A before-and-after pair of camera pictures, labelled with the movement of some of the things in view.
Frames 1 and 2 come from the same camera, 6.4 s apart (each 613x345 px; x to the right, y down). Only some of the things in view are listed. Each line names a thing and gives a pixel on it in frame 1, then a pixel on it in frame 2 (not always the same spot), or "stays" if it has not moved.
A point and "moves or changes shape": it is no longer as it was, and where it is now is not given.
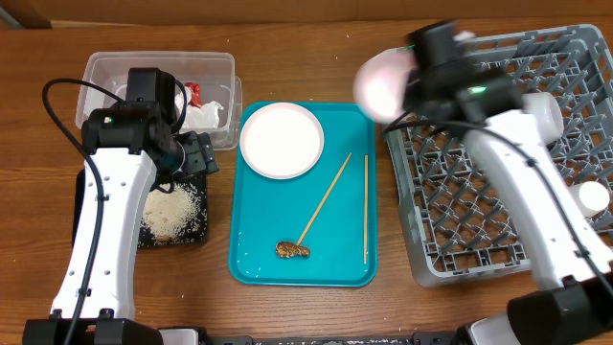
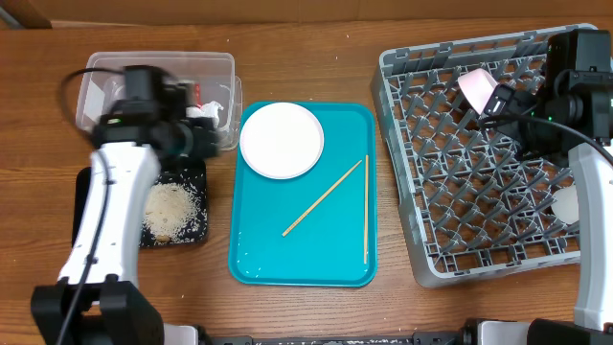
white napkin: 197,117 stays
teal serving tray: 319,229 stays
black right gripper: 410,104 to 511,101
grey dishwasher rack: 459,227 stays
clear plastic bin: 209,80 stays
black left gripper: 201,157 to 209,141
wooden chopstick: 324,199 moves or changes shape
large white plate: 282,140 stays
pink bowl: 380,81 moves or changes shape
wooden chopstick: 366,208 stays
